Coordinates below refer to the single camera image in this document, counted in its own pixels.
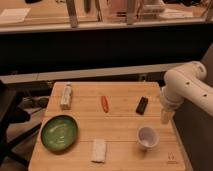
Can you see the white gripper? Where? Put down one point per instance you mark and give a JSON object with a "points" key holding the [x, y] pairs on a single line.
{"points": [[166, 115]]}

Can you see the black eraser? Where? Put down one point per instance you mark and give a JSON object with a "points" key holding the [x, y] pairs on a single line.
{"points": [[142, 105]]}

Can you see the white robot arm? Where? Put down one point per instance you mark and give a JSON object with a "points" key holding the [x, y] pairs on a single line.
{"points": [[185, 82]]}

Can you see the white sponge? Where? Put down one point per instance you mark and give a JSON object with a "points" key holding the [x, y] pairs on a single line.
{"points": [[99, 149]]}

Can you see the white cup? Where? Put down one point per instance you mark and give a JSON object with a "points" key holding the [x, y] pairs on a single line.
{"points": [[147, 138]]}

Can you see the orange carrot toy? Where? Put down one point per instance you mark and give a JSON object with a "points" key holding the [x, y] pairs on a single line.
{"points": [[104, 104]]}

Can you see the green bowl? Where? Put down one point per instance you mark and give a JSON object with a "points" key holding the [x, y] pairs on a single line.
{"points": [[59, 133]]}

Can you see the black chair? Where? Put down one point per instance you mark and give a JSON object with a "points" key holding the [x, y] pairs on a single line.
{"points": [[11, 113]]}

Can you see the white paper sheet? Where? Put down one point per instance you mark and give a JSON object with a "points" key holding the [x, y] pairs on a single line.
{"points": [[16, 15]]}

